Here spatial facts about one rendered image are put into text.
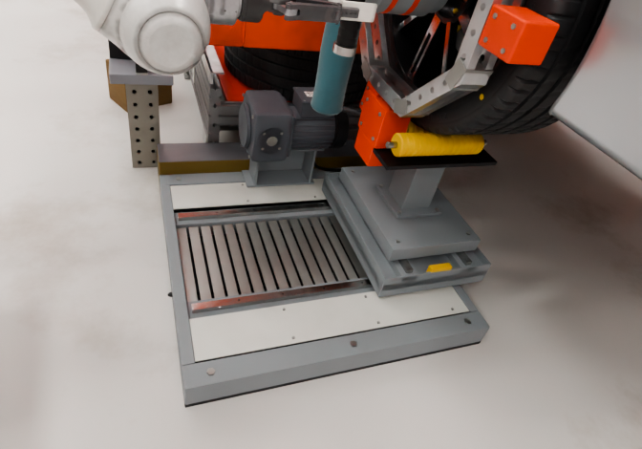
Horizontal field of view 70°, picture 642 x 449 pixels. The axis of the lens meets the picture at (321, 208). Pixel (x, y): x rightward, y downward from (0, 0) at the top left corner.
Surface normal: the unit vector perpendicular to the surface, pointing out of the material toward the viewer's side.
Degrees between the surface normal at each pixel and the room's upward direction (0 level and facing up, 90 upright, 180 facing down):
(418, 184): 90
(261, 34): 90
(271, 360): 0
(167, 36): 94
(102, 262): 0
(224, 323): 0
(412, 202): 90
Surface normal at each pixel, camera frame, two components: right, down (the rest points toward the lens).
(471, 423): 0.18, -0.77
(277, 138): 0.32, 0.63
